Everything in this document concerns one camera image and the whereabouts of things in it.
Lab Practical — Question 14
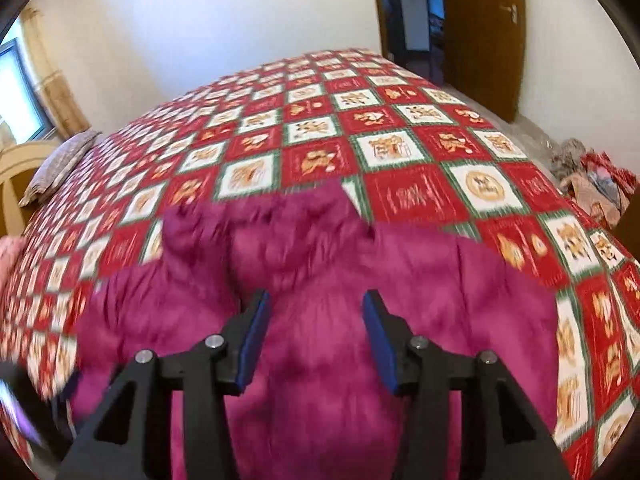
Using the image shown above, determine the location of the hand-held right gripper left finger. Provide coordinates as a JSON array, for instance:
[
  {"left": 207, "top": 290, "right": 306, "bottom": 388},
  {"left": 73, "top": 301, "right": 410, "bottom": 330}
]
[{"left": 59, "top": 289, "right": 273, "bottom": 480}]

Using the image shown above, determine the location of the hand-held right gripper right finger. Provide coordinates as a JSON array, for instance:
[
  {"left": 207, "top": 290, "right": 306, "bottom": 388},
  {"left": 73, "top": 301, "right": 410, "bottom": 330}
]
[{"left": 362, "top": 289, "right": 571, "bottom": 480}]

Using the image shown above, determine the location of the magenta down jacket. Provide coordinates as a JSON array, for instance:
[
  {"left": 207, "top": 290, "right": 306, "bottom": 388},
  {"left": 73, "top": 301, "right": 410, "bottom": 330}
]
[{"left": 67, "top": 180, "right": 561, "bottom": 480}]

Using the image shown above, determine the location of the pile of clothes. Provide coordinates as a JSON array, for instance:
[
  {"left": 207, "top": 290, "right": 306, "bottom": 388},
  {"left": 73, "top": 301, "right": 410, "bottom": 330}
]
[{"left": 550, "top": 137, "right": 638, "bottom": 226}]

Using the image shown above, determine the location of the pink cloth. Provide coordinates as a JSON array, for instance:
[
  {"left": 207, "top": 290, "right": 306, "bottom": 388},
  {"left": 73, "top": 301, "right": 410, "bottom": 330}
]
[{"left": 0, "top": 235, "right": 26, "bottom": 291}]

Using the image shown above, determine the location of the grey patterned pillow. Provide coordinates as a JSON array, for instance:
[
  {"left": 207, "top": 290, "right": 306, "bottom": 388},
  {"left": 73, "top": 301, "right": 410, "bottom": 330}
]
[{"left": 19, "top": 130, "right": 103, "bottom": 207}]

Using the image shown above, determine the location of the red checked printed blanket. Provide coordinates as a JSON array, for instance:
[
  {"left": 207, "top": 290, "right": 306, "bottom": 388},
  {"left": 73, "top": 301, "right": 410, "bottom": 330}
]
[{"left": 0, "top": 49, "right": 640, "bottom": 480}]

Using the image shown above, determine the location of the cream wooden headboard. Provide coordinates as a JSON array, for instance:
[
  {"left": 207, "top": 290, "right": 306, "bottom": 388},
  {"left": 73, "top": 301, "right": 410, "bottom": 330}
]
[{"left": 0, "top": 141, "right": 61, "bottom": 241}]

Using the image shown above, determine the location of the clear plastic sheet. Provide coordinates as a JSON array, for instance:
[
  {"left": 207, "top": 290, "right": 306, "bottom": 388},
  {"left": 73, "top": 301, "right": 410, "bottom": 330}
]
[{"left": 500, "top": 115, "right": 566, "bottom": 161}]

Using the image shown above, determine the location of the brown wooden dresser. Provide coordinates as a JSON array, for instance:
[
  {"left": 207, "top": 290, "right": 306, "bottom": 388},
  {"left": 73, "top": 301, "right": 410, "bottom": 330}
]
[{"left": 612, "top": 210, "right": 640, "bottom": 261}]

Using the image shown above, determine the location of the red printed bag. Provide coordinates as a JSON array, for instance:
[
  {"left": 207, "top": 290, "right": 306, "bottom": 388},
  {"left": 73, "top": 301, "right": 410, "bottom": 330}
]
[{"left": 580, "top": 152, "right": 626, "bottom": 176}]

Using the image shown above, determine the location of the window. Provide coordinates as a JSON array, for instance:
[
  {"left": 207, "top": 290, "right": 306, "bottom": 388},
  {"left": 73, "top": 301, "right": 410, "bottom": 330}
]
[{"left": 0, "top": 40, "right": 53, "bottom": 143}]

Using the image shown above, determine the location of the brown wooden door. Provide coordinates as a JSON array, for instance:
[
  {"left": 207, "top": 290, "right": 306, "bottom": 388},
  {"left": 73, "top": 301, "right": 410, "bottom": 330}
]
[{"left": 440, "top": 0, "right": 526, "bottom": 123}]

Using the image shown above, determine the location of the beige curtain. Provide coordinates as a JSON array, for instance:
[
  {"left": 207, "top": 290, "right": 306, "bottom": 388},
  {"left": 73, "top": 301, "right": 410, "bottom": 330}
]
[{"left": 20, "top": 7, "right": 91, "bottom": 141}]

